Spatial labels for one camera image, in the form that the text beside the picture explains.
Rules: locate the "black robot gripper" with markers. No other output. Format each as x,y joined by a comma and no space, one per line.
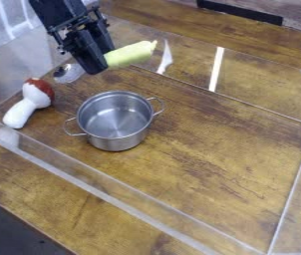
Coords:
71,15

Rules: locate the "plush red white mushroom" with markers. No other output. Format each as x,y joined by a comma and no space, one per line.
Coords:
38,97

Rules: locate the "small stainless steel pot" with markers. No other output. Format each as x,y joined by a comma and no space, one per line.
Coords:
114,119

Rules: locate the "black bar in background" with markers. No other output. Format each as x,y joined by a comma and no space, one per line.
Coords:
239,12

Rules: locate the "clear acrylic enclosure wall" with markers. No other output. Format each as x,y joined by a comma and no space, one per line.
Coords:
210,187

